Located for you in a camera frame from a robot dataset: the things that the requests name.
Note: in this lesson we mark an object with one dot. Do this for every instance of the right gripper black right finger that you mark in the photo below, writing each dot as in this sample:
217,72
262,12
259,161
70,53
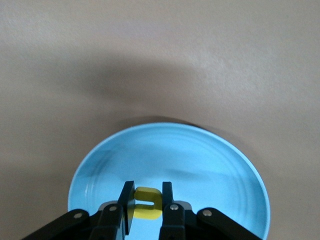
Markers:
175,220

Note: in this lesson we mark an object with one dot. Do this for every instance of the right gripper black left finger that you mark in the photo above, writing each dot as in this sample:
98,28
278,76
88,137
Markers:
107,220

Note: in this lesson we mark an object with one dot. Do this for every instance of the yellow letter u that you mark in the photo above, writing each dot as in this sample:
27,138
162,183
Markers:
147,193

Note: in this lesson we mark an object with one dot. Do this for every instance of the blue plate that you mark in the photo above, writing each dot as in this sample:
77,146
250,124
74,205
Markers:
175,160

